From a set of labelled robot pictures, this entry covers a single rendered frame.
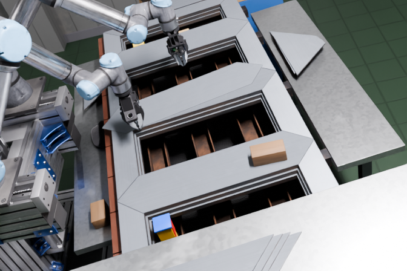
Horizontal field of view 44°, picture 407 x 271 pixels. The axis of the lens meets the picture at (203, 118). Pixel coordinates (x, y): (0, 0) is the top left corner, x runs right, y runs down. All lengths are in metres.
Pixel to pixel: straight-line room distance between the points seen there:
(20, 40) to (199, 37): 1.12
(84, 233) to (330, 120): 1.08
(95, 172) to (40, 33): 2.49
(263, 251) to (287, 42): 1.35
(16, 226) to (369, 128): 1.38
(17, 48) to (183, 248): 0.76
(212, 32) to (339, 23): 1.66
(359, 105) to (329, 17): 1.99
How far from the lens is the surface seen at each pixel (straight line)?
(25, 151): 2.12
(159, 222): 1.69
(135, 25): 1.94
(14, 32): 1.58
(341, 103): 2.13
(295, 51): 2.38
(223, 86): 2.14
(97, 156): 2.33
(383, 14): 4.01
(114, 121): 2.16
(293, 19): 2.68
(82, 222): 2.11
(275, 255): 1.33
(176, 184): 1.80
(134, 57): 2.50
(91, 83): 1.83
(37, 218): 1.94
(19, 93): 2.22
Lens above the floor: 2.19
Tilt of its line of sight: 41 degrees down
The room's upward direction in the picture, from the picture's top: 18 degrees counter-clockwise
